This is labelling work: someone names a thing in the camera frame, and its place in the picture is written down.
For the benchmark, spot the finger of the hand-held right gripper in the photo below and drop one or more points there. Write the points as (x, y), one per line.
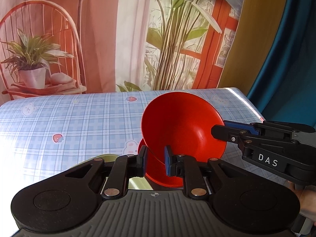
(240, 126)
(226, 133)

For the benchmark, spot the red bowl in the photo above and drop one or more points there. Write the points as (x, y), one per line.
(182, 123)
(158, 170)

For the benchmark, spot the person's right hand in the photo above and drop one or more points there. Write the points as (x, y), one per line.
(307, 198)

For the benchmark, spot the blue curtain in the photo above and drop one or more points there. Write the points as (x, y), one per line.
(291, 54)

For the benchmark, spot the yellow curtain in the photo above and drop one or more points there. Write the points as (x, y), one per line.
(254, 34)

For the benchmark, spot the green plate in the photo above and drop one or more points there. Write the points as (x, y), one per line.
(103, 158)

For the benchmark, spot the printed room backdrop cloth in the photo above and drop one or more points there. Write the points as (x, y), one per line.
(111, 34)

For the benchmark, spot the blue plaid tablecloth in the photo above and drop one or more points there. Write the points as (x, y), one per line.
(74, 128)

